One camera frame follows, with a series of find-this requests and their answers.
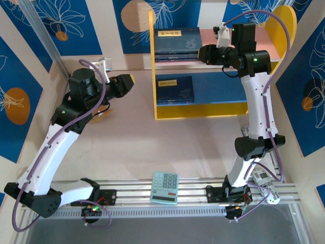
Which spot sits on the brown plush dog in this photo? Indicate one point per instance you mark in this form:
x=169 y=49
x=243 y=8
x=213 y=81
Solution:
x=97 y=120

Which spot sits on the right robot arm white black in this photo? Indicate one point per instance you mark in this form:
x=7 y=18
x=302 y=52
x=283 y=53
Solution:
x=259 y=109

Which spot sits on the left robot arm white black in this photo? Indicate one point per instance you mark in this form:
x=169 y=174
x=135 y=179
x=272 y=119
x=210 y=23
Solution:
x=48 y=157

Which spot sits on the yellow bookshelf pink blue shelves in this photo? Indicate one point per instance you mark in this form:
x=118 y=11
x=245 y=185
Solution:
x=218 y=89

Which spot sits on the white printed bottle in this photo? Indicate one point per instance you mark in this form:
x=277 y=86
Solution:
x=245 y=130
x=273 y=199

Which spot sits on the mint green calculator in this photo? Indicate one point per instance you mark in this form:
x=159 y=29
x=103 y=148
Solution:
x=163 y=185

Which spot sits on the white printed pack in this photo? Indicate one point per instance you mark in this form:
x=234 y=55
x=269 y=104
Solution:
x=262 y=178

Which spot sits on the black controller box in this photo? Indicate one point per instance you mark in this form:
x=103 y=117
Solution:
x=232 y=213
x=89 y=212

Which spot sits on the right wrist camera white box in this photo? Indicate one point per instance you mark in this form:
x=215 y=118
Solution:
x=224 y=35

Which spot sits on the aluminium corner post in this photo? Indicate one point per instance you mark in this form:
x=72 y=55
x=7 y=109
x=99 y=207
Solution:
x=45 y=38

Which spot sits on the aluminium rail frame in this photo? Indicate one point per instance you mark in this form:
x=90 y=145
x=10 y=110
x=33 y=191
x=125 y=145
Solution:
x=137 y=193

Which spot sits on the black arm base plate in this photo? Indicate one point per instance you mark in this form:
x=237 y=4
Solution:
x=109 y=197
x=214 y=194

